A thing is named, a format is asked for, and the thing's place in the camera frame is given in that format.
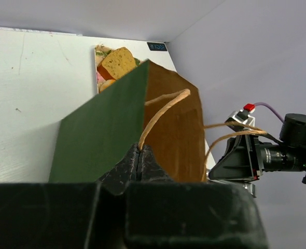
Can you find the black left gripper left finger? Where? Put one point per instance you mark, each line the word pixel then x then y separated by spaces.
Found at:
pixel 77 215

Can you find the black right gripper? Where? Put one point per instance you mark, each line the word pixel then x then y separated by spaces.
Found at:
pixel 246 158

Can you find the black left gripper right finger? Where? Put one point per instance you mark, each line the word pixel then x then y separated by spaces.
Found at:
pixel 161 213

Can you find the green paper bag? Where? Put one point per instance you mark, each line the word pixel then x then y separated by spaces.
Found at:
pixel 97 135

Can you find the round scored bun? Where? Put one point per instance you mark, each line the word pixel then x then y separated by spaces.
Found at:
pixel 106 84

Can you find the sliced brown bread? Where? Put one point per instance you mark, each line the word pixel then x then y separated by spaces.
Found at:
pixel 116 64

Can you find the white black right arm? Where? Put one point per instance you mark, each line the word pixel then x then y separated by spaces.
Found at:
pixel 293 134

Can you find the blue label right corner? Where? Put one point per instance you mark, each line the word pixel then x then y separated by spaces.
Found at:
pixel 156 46

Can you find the floral tray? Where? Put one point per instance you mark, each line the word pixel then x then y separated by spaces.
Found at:
pixel 100 53

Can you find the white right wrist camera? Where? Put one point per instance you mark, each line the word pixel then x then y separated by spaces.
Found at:
pixel 243 116

